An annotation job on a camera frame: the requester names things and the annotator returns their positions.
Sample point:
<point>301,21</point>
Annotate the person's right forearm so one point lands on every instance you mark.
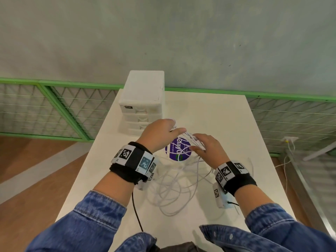
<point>265,215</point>

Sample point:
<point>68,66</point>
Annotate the white wall socket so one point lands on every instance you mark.
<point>289,139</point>

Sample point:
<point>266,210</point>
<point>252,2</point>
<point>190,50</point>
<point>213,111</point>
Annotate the green metal mesh fence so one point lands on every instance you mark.
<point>60,102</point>

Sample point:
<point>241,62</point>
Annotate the person's left forearm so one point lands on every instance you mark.
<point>105,207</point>

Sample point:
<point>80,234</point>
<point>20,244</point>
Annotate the round purple sticker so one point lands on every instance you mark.
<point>175,152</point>

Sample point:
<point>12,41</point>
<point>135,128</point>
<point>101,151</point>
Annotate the black right wristband with markers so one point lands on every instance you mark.
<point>233,178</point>

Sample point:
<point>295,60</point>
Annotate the black wristband with markers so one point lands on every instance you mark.
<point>131,162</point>
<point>233,178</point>

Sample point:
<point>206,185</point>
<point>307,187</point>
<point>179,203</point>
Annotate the grey metal frame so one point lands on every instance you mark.
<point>307,186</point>

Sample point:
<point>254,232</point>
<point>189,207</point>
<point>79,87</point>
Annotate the blue denim shirt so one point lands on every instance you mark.
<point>225,237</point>

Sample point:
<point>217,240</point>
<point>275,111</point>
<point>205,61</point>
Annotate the white plastic drawer unit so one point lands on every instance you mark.
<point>143,97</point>

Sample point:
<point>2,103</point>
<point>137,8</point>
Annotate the person's left thumb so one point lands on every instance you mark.
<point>179,131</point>

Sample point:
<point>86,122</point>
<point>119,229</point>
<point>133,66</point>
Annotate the person's right hand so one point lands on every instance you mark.
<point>214,152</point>

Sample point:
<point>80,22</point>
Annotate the person's right thumb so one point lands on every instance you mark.
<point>196,148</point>

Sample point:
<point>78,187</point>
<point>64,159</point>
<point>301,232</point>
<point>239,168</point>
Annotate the person's left hand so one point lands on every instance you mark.
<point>157,133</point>

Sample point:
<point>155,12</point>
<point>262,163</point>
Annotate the black left wristband with markers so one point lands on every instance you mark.
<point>131,162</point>

